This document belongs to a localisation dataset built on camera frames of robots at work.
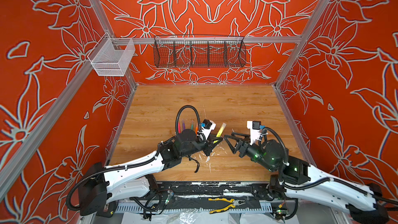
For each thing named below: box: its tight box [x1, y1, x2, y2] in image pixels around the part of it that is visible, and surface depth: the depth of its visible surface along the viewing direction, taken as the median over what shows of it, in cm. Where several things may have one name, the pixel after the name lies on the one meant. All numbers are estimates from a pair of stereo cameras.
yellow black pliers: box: [208, 197, 246, 214], surface depth 71 cm
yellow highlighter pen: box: [213, 126, 225, 144], surface depth 67 cm
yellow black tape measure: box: [95, 200, 119, 218], surface depth 68 cm
